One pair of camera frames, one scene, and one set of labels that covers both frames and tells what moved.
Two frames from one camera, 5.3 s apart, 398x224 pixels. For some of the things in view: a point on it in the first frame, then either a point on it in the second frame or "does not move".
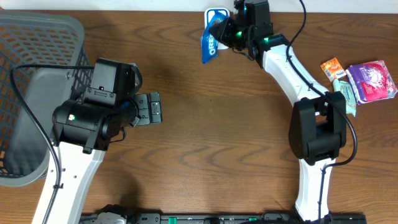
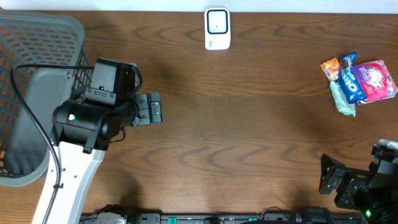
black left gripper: x=144 y=109 does not move
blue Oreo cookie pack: x=209 y=43 -> x=349 y=80
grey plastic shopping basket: x=43 y=63 does not move
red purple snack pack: x=371 y=81 does not move
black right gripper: x=224 y=28 -> x=358 y=177
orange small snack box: x=333 y=70 does not move
